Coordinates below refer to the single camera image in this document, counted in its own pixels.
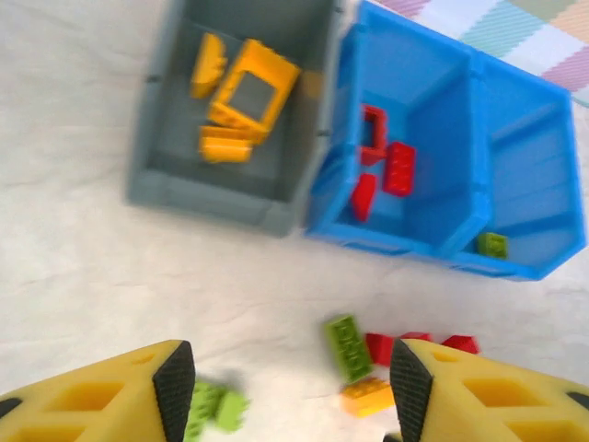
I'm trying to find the red lego brick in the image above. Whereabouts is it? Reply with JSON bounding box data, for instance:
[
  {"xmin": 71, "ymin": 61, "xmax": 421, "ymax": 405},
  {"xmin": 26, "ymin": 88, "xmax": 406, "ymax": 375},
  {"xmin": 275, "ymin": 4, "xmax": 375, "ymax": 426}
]
[{"xmin": 384, "ymin": 141, "xmax": 418, "ymax": 198}]

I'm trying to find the blue plastic bin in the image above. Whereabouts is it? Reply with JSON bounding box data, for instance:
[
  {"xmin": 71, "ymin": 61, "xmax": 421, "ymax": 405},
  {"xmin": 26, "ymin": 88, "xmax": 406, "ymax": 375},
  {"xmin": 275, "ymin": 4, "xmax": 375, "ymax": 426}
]
[
  {"xmin": 303, "ymin": 0, "xmax": 491, "ymax": 257},
  {"xmin": 441, "ymin": 45, "xmax": 588, "ymax": 283}
]

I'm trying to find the red lego slope piece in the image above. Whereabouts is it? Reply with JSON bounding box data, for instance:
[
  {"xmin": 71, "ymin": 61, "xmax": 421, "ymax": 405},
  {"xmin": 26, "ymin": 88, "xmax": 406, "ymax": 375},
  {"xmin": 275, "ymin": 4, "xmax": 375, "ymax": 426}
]
[{"xmin": 350, "ymin": 173, "xmax": 377, "ymax": 223}]

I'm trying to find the yellow lego brick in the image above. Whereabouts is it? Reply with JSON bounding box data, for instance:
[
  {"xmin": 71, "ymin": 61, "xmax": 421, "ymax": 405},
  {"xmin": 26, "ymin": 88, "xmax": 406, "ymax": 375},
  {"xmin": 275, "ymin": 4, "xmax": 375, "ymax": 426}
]
[{"xmin": 198, "ymin": 124, "xmax": 254, "ymax": 165}]

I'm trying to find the green lego brick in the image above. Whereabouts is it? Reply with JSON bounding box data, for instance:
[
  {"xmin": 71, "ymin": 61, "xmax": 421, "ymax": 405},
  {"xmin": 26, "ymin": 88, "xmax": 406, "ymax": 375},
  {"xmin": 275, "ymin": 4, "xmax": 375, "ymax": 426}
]
[
  {"xmin": 476, "ymin": 232, "xmax": 510, "ymax": 260},
  {"xmin": 183, "ymin": 380, "xmax": 249, "ymax": 438},
  {"xmin": 324, "ymin": 314, "xmax": 375, "ymax": 384}
]

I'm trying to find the yellow lego frame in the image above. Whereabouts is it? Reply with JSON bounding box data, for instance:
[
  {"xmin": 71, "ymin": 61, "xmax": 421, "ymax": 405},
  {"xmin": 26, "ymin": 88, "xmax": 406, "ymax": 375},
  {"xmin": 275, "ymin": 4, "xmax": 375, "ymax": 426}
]
[{"xmin": 206, "ymin": 39, "xmax": 303, "ymax": 144}]

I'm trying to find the grey plastic bin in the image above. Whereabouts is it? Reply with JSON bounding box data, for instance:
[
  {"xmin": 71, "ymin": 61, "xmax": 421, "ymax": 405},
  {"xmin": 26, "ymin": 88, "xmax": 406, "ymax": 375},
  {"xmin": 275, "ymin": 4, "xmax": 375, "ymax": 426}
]
[{"xmin": 124, "ymin": 0, "xmax": 344, "ymax": 238}]

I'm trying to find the red lego frame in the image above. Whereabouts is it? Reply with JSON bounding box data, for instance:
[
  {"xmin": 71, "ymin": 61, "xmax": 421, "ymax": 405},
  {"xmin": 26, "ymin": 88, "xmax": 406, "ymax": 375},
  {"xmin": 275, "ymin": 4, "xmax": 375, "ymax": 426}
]
[{"xmin": 358, "ymin": 104, "xmax": 390, "ymax": 166}]

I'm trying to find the yellow curved lego piece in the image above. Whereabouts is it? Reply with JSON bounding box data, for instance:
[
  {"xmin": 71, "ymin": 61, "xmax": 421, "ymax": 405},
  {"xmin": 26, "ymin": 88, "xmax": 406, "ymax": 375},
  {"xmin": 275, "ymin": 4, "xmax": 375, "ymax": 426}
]
[{"xmin": 189, "ymin": 32, "xmax": 227, "ymax": 99}]

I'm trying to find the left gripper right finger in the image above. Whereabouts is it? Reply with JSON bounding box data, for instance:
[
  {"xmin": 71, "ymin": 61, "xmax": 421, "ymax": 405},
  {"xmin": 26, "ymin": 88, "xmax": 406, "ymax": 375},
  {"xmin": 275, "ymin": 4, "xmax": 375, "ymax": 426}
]
[{"xmin": 388, "ymin": 339, "xmax": 589, "ymax": 442}]

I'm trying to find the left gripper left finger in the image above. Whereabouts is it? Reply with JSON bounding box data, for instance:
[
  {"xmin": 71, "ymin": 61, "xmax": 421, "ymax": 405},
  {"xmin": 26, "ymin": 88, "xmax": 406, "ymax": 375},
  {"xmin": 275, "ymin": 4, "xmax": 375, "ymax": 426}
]
[{"xmin": 0, "ymin": 339, "xmax": 197, "ymax": 442}]

